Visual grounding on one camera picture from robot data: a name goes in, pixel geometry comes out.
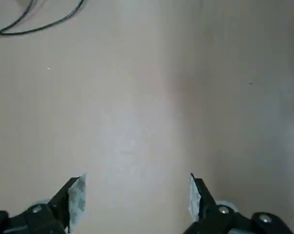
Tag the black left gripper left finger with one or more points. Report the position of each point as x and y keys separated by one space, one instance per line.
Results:
x=57 y=207

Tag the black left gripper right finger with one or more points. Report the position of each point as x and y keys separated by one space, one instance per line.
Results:
x=210 y=214

